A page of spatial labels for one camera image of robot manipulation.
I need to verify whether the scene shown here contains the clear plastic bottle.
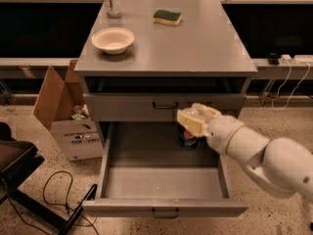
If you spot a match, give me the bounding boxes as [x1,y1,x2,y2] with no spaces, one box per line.
[104,0,121,18]

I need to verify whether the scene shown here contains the black power adapter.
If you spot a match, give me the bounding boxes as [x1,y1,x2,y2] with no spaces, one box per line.
[267,53,280,66]

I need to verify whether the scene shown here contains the open lower grey drawer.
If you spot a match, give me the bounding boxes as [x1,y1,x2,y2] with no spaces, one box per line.
[83,122,247,218]

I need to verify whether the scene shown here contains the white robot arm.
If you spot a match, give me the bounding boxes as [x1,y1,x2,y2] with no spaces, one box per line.
[177,103,313,203]

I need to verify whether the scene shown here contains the open cardboard box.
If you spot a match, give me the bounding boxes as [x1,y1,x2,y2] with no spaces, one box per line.
[33,60,103,161]

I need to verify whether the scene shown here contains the upper grey drawer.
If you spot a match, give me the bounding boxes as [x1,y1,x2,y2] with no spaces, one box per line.
[84,76,246,121]

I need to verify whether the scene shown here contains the blue pepsi can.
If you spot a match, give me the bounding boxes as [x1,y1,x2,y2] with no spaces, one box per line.
[179,125,200,150]

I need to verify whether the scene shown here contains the grey drawer cabinet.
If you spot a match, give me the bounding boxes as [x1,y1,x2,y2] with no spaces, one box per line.
[75,0,256,138]

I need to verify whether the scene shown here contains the black chair frame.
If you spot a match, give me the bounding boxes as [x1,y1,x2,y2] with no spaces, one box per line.
[0,122,97,235]

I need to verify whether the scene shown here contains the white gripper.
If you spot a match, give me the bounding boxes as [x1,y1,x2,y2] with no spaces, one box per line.
[177,103,245,155]

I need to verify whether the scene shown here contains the green yellow sponge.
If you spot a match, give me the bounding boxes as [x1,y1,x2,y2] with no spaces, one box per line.
[153,10,182,26]

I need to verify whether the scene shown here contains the black floor cable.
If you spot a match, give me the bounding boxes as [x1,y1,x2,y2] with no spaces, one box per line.
[1,170,100,235]

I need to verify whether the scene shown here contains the white hanging cable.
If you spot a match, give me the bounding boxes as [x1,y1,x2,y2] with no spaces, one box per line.
[270,59,312,112]

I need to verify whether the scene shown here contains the white power strip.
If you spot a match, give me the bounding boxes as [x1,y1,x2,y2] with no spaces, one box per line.
[281,54,313,65]

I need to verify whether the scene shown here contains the white paper bowl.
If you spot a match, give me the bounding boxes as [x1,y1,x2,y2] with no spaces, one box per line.
[91,27,135,55]

